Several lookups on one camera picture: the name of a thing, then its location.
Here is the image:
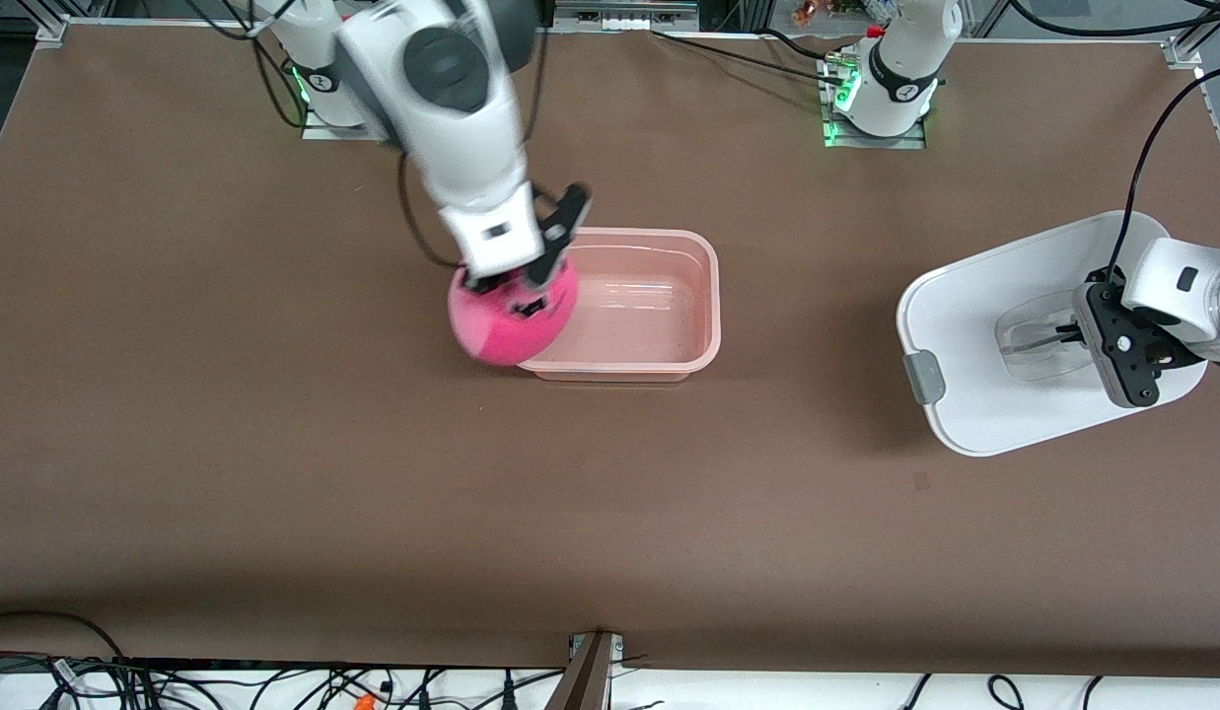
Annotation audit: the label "pink plush toy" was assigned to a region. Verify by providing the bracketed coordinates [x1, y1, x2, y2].
[448, 258, 581, 369]

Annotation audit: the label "white box lid grey clips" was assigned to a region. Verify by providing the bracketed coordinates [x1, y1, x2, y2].
[897, 210, 1212, 458]

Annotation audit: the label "pink plastic storage box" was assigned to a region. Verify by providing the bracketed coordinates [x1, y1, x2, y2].
[516, 227, 721, 385]

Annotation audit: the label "grey equipment box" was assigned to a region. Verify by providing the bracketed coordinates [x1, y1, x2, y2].
[553, 0, 699, 31]

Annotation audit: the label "aluminium corner profile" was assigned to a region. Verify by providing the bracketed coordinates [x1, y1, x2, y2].
[1162, 0, 1220, 70]

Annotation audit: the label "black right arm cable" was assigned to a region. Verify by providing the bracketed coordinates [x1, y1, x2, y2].
[396, 148, 465, 273]

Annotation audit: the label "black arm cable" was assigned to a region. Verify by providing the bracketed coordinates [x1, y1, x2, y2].
[396, 148, 465, 273]
[1106, 64, 1220, 285]

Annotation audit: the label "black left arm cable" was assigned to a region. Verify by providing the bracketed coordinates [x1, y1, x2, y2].
[1106, 64, 1220, 285]

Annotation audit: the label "aluminium edge rail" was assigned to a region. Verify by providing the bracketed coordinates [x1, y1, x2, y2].
[1196, 64, 1220, 193]

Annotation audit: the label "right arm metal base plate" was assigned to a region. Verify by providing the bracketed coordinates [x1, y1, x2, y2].
[302, 97, 394, 141]

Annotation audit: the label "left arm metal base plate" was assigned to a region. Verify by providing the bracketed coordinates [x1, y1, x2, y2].
[817, 54, 928, 151]

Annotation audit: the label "black cable across table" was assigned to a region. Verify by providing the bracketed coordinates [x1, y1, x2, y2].
[652, 30, 849, 85]

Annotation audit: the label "aluminium frame post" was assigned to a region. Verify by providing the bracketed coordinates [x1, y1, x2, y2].
[548, 631, 626, 710]

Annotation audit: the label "black large arc cable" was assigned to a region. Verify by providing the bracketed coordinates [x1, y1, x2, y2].
[0, 610, 129, 681]

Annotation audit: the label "black cable with white label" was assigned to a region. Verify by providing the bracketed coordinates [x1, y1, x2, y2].
[33, 657, 93, 710]

